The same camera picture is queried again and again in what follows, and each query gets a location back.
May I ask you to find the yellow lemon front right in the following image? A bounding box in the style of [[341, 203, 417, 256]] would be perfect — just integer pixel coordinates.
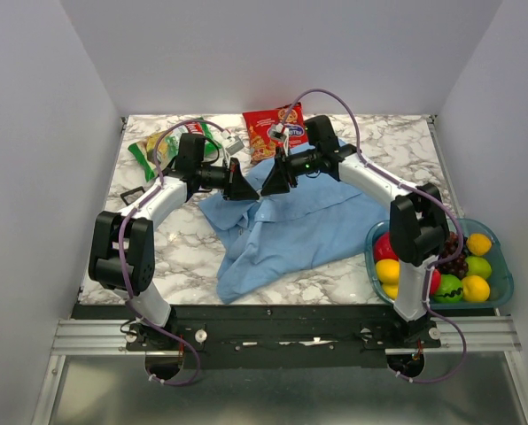
[[462, 275, 491, 303]]

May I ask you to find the green chips bag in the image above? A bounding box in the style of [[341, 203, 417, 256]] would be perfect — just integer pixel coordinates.
[[128, 117, 221, 182]]

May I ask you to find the dark purple grape bunch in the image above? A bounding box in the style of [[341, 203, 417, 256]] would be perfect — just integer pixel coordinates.
[[438, 231, 470, 280]]

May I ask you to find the light blue shirt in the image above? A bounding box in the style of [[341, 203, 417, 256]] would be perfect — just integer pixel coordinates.
[[198, 137, 392, 305]]

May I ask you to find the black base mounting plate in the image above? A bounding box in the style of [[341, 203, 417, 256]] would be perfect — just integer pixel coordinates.
[[53, 305, 516, 377]]

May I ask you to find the green lime lower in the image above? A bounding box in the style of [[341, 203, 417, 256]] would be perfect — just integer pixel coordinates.
[[432, 274, 463, 304]]

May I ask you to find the yellow lemon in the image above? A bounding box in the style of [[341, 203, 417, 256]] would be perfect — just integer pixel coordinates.
[[375, 259, 400, 286], [465, 233, 493, 257], [462, 275, 491, 303], [382, 284, 399, 300]]

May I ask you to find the green lime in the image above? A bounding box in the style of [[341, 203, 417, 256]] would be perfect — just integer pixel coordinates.
[[465, 256, 493, 280], [432, 274, 463, 304]]

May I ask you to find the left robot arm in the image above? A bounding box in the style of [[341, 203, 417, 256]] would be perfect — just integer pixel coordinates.
[[89, 133, 259, 350]]

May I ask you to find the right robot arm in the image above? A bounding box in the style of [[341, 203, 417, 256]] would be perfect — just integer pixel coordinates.
[[260, 115, 449, 347]]

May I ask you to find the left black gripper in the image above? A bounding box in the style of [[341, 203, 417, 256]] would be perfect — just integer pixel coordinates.
[[197, 157, 260, 201]]

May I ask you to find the yellow lemon upper left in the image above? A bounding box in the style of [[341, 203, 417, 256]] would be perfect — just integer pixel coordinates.
[[375, 259, 400, 286]]

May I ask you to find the green lime upper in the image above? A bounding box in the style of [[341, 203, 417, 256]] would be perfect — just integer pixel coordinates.
[[465, 256, 493, 280]]

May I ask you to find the red apple toy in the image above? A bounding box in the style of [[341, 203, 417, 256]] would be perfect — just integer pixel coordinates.
[[429, 268, 441, 297]]

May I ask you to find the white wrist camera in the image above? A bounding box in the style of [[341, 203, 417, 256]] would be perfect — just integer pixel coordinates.
[[268, 123, 290, 151], [222, 135, 245, 156]]

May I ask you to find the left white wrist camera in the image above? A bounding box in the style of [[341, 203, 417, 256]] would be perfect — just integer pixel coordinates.
[[222, 135, 245, 156]]

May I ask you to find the red candy bag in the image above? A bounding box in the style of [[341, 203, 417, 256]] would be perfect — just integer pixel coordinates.
[[243, 103, 307, 165]]

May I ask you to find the aluminium rail frame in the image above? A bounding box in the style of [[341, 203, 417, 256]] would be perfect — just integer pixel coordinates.
[[33, 317, 528, 424]]

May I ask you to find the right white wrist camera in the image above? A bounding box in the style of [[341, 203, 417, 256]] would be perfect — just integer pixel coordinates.
[[268, 123, 290, 151]]

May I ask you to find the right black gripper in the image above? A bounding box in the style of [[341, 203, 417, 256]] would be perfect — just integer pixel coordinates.
[[260, 147, 320, 197]]

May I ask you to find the yellow lemon lower left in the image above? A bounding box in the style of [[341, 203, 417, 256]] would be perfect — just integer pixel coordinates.
[[382, 284, 399, 300]]

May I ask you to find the teal plastic fruit container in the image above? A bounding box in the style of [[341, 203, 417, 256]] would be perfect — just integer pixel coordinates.
[[364, 219, 514, 311]]

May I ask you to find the red dragon fruit toy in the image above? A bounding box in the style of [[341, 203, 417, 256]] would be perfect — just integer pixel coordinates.
[[373, 232, 399, 262]]

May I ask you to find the yellow lemon back right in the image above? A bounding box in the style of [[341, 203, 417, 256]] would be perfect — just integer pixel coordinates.
[[465, 233, 493, 257]]

